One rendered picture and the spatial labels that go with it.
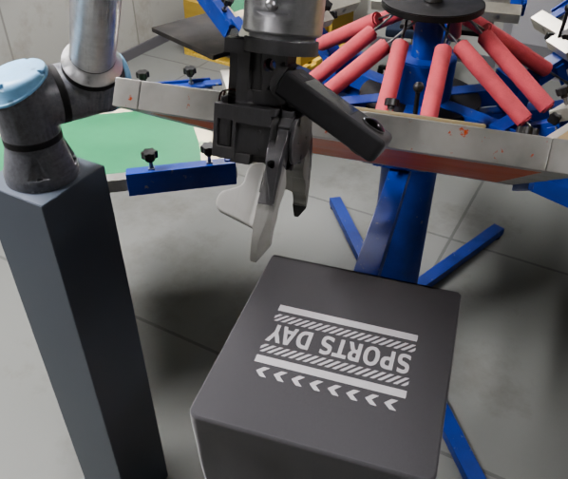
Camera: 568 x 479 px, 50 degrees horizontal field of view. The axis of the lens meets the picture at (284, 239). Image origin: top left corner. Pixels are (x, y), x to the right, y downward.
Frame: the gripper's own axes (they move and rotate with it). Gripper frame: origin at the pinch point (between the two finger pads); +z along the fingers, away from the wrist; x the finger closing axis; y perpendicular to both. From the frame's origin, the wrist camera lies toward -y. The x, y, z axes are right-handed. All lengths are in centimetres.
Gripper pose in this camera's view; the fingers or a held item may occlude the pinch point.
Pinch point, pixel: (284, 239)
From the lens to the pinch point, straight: 64.8
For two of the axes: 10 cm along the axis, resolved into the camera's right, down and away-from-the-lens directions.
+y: -9.5, -1.9, 2.4
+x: -2.9, 3.2, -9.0
